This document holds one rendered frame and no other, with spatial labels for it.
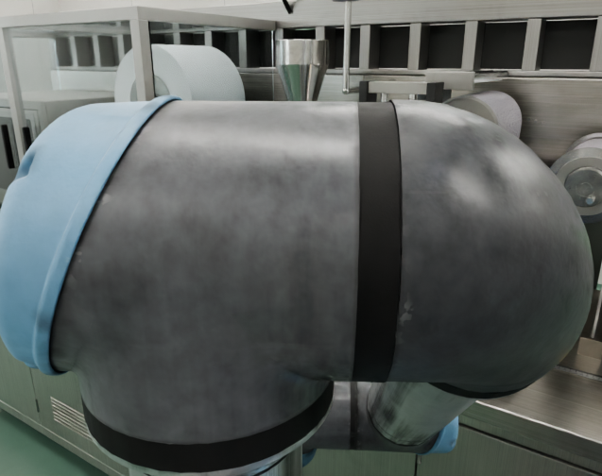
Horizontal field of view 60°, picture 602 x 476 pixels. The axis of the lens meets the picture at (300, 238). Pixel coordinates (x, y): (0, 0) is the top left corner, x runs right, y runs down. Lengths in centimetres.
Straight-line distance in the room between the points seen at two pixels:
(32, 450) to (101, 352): 229
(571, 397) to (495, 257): 93
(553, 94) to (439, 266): 131
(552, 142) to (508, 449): 77
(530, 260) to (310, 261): 7
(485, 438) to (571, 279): 90
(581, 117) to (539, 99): 11
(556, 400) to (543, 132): 70
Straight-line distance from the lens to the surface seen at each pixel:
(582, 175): 112
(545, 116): 147
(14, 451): 252
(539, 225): 19
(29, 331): 21
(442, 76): 116
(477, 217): 17
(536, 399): 107
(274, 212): 17
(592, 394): 113
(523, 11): 149
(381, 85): 110
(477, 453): 113
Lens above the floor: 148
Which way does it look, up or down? 19 degrees down
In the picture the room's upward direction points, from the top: straight up
